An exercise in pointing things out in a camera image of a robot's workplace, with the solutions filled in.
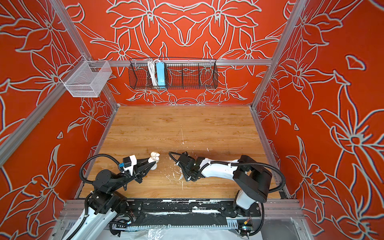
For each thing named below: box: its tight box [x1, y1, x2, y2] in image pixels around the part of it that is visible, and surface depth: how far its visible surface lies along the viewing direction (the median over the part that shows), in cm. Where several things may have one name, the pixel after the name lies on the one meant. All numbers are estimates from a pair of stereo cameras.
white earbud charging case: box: [150, 151, 160, 163], surface depth 67 cm
